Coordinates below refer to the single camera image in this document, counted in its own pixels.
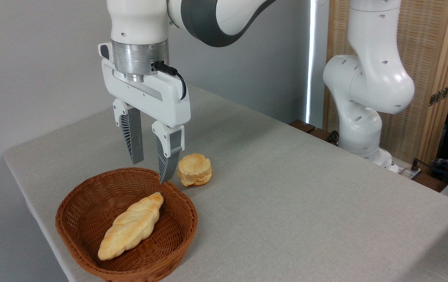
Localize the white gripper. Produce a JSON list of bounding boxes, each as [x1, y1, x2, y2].
[[98, 42, 191, 184]]

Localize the round flower-shaped bread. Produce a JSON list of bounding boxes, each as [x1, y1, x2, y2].
[[177, 153, 213, 187]]

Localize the long braided bread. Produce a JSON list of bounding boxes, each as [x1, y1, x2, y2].
[[98, 192, 164, 261]]

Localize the brown wicker basket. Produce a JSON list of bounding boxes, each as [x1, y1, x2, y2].
[[55, 167, 199, 282]]

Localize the grey linen tablecloth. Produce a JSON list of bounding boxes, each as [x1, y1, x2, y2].
[[3, 84, 448, 282]]

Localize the dark brown wooden slat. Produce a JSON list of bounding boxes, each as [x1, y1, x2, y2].
[[289, 119, 316, 134], [309, 128, 339, 146]]

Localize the white power strip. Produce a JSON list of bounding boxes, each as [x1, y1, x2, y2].
[[390, 163, 423, 180]]

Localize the brass screen hinge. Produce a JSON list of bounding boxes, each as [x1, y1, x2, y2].
[[429, 83, 448, 107]]

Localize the wooden rattan folding screen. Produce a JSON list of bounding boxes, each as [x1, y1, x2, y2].
[[323, 0, 448, 175]]

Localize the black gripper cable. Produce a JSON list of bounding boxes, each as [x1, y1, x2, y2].
[[152, 61, 188, 101]]

